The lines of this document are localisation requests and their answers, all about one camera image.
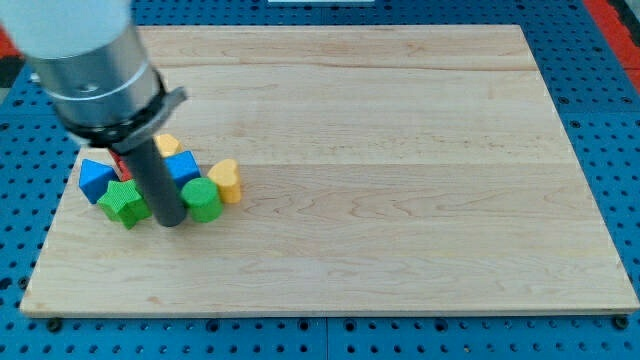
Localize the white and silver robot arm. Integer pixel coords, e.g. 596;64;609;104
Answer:
1;0;186;227

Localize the yellow heart block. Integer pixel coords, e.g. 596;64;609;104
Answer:
207;159;242;204

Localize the light wooden board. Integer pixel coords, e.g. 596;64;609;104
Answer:
20;25;639;318

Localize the yellow pentagon block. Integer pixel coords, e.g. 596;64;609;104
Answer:
154;133;184;158

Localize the blue triangle block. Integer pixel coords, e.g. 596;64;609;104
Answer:
78;159;119;204

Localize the blue cube block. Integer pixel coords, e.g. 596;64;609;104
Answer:
164;151;201;190

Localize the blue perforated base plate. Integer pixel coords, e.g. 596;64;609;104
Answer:
1;0;639;359

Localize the green star block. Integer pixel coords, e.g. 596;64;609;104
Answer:
97;179;152;229

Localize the green cylinder block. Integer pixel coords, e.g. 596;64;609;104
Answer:
180;177;223;223

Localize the red block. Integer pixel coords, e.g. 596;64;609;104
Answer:
109;150;133;182

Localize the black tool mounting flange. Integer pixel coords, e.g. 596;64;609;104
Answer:
69;73;187;153

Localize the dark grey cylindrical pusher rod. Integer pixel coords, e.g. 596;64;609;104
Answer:
119;139;186;227

